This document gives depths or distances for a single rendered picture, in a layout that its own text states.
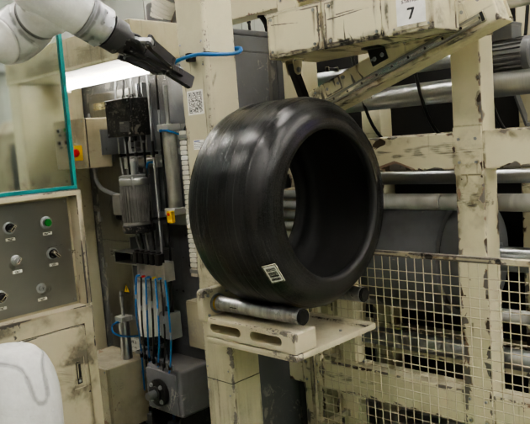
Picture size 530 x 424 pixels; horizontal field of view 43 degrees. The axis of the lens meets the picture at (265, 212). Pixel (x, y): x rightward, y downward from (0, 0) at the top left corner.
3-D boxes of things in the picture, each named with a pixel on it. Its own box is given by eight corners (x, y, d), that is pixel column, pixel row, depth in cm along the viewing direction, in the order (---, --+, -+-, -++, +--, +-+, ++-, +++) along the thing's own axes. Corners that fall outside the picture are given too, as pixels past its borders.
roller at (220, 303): (212, 311, 201) (210, 296, 201) (223, 308, 205) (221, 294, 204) (299, 327, 177) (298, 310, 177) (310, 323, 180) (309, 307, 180)
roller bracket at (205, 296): (198, 321, 201) (195, 289, 200) (286, 294, 229) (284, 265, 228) (205, 323, 198) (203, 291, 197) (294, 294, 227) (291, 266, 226)
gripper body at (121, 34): (91, 50, 145) (126, 71, 151) (111, 39, 139) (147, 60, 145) (100, 21, 147) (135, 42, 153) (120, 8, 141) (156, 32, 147)
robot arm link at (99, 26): (87, 27, 135) (112, 42, 139) (99, -10, 138) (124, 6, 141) (66, 39, 142) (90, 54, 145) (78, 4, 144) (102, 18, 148)
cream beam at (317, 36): (267, 60, 218) (264, 14, 216) (316, 63, 236) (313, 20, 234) (434, 29, 176) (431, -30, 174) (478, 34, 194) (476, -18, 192)
